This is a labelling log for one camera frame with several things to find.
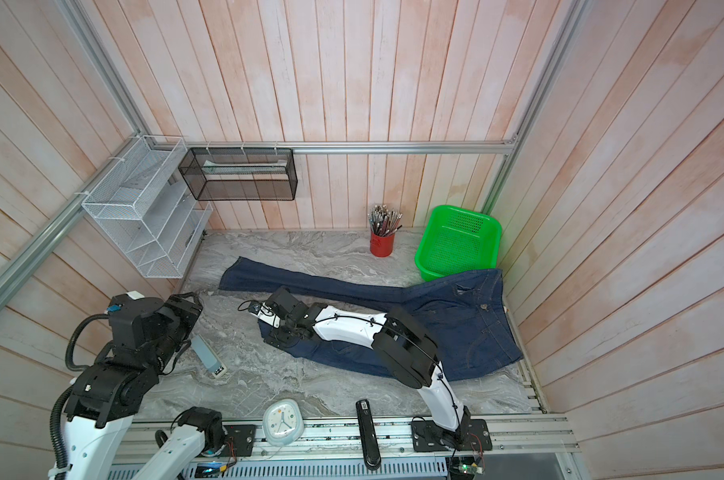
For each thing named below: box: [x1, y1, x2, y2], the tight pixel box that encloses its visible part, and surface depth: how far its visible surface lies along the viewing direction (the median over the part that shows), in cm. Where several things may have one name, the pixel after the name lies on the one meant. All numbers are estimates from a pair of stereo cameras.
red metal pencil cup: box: [370, 232, 395, 257], surface depth 110 cm
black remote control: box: [356, 399, 382, 470], surface depth 73 cm
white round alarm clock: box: [263, 398, 305, 446], surface depth 76 cm
